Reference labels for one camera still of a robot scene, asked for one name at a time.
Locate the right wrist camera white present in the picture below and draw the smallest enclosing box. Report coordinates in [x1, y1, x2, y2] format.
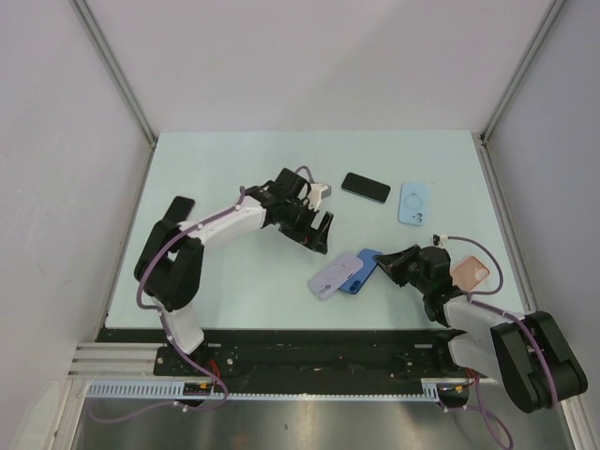
[432, 233, 449, 247]

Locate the blue phone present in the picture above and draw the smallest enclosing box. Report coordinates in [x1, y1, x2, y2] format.
[338, 248, 382, 295]

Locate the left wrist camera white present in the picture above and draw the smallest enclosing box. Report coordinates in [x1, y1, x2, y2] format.
[307, 183, 331, 210]

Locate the pink phone case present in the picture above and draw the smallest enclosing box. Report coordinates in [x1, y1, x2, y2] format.
[450, 255, 490, 292]

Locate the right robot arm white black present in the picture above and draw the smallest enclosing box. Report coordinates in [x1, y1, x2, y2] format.
[375, 245, 589, 413]

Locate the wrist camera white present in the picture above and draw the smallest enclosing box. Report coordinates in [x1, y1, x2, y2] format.
[432, 233, 449, 247]
[307, 183, 331, 210]

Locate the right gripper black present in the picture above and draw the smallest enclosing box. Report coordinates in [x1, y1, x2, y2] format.
[373, 244, 430, 294]

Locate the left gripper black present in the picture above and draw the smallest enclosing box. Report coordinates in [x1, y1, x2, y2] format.
[279, 198, 333, 254]

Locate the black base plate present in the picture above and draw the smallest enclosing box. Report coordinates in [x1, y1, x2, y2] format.
[97, 328, 470, 391]

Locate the light blue phone case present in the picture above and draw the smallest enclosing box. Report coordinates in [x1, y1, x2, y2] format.
[397, 182, 428, 226]

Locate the lilac phone case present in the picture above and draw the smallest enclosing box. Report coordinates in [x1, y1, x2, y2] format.
[307, 253, 364, 300]

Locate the slotted cable duct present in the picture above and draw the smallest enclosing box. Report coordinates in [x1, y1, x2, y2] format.
[87, 378, 469, 401]

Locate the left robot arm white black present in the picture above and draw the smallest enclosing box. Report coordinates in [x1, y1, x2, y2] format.
[134, 166, 334, 375]

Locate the black phone purple edge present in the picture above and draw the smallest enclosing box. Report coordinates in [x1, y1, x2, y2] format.
[163, 196, 195, 223]

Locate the aluminium rail frame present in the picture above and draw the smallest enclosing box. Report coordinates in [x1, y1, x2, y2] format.
[67, 342, 160, 380]

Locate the black phone teal edge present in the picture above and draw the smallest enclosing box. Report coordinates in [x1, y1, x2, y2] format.
[341, 172, 391, 203]

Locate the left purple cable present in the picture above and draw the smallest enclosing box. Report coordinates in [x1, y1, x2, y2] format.
[88, 164, 315, 426]

